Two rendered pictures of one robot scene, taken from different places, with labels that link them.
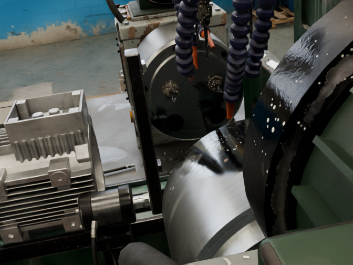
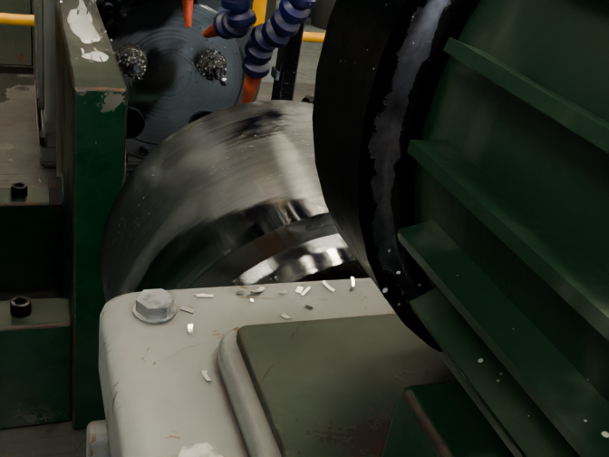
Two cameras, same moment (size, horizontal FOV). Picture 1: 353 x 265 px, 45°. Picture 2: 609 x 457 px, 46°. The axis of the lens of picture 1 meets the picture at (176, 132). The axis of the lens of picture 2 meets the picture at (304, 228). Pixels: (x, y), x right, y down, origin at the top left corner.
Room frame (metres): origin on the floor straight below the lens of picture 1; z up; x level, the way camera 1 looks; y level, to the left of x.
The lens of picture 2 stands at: (1.39, -0.17, 1.33)
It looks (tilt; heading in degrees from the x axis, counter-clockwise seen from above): 28 degrees down; 162
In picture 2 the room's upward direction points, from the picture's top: 10 degrees clockwise
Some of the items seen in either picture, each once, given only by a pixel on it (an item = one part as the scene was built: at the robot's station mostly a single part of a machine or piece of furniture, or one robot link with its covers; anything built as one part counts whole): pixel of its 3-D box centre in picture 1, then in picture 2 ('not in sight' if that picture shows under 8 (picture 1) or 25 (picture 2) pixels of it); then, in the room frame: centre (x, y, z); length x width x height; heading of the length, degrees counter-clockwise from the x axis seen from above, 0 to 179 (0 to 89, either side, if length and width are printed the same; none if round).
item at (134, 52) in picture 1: (144, 137); (293, 34); (0.55, 0.05, 1.12); 0.04 x 0.03 x 0.26; 96
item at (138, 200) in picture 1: (127, 204); not in sight; (0.55, 0.09, 1.01); 0.08 x 0.02 x 0.02; 96
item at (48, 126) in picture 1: (51, 124); not in sight; (0.67, 0.21, 1.11); 0.12 x 0.11 x 0.07; 96
